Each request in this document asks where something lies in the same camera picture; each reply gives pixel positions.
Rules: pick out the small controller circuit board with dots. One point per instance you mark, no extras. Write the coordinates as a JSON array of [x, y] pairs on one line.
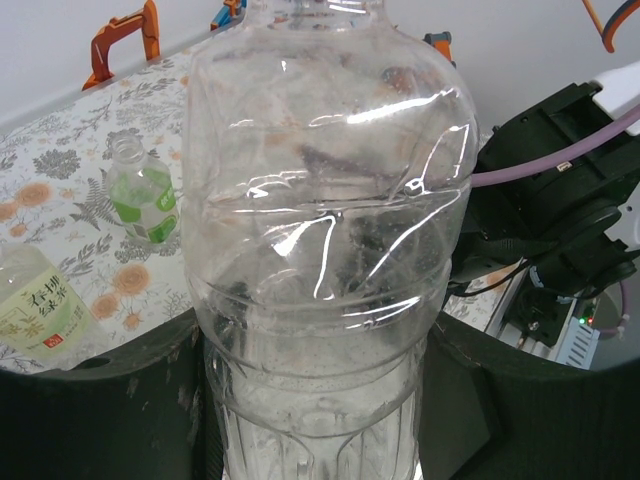
[[586, 320]]

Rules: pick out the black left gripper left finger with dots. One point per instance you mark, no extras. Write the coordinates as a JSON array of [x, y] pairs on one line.
[[100, 420]]

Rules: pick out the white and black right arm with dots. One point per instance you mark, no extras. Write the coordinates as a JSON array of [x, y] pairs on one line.
[[545, 150]]

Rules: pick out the yellow label tea bottle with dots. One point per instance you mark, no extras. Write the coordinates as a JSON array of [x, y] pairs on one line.
[[35, 305]]

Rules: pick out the aluminium front table rail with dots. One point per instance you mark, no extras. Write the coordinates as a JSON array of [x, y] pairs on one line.
[[505, 315]]

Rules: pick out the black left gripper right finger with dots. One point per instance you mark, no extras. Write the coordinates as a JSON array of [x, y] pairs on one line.
[[540, 425]]

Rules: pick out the small green label bottle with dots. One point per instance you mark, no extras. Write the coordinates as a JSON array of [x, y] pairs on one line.
[[145, 200]]

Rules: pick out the large clear plastic bottle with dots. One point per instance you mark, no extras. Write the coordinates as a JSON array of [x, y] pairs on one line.
[[320, 225]]

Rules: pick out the floral patterned tablecloth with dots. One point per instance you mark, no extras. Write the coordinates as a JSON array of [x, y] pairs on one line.
[[65, 165]]

